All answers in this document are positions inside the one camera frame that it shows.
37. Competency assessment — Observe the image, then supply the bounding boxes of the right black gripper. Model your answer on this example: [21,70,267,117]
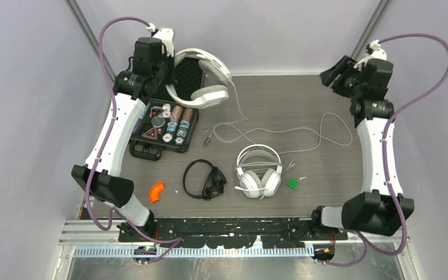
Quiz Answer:
[318,55,363,99]

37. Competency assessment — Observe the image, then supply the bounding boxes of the white grey headphones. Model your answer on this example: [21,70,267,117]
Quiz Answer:
[235,144,296,199]

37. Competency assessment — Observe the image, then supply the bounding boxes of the green toy brick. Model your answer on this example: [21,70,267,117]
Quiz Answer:
[287,179,299,190]

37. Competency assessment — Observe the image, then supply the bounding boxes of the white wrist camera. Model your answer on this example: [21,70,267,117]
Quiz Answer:
[146,23,175,57]
[353,40,387,71]

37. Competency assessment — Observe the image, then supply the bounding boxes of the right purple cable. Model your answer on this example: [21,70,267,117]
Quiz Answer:
[324,33,448,267]

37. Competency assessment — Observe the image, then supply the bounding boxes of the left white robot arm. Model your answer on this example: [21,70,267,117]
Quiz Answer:
[71,37,174,242]

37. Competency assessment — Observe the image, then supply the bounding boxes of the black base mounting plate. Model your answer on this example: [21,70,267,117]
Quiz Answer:
[118,217,348,250]

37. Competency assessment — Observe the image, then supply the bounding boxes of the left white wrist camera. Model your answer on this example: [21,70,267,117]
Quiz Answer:
[146,23,175,57]

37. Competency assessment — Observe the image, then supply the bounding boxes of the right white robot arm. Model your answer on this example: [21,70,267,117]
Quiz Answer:
[309,55,415,240]

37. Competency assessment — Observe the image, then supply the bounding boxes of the black poker chip case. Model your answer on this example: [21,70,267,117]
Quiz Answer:
[129,55,208,161]

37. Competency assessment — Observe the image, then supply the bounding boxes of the black wired headphones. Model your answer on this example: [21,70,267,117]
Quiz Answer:
[182,159,227,201]

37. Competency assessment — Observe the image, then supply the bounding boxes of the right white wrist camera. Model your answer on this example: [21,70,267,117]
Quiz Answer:
[353,40,387,71]

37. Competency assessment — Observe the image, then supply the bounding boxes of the aluminium slotted rail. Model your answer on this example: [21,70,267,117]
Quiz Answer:
[73,244,314,258]

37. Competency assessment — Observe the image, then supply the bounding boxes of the orange curved plastic piece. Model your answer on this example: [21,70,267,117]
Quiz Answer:
[149,181,165,203]

